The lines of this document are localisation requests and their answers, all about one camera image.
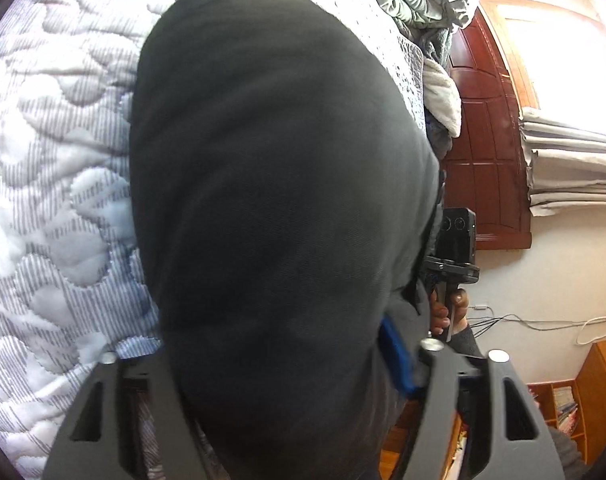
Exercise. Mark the dark grey blanket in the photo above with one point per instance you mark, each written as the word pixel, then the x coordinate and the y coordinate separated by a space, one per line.
pixel 435 42

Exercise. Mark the wood framed window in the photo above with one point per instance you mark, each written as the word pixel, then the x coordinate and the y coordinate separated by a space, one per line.
pixel 558 50

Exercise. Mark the dark wooden headboard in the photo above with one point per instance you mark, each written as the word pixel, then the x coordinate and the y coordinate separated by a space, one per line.
pixel 483 160

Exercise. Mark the orange wooden bookshelf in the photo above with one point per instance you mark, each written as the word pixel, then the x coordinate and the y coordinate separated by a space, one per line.
pixel 595 390

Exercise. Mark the beige striped curtain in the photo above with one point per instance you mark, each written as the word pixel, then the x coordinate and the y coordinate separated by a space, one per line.
pixel 573 160

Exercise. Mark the black pants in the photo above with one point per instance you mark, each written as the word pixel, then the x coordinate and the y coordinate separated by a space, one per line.
pixel 278 210

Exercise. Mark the grey quilted mattress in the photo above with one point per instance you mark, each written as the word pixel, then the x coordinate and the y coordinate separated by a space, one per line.
pixel 58 160

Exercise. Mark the white fluffy blanket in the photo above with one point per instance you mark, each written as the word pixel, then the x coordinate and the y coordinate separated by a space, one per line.
pixel 443 95

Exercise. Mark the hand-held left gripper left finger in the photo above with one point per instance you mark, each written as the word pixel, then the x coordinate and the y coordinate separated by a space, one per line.
pixel 158 385

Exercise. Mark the row of books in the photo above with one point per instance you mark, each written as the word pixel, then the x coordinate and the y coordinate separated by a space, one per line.
pixel 565 407

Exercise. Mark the person's right hand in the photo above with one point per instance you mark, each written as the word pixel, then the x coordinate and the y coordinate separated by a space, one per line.
pixel 460 305

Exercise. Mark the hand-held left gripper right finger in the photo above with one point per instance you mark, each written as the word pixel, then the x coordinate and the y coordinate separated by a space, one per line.
pixel 398 350

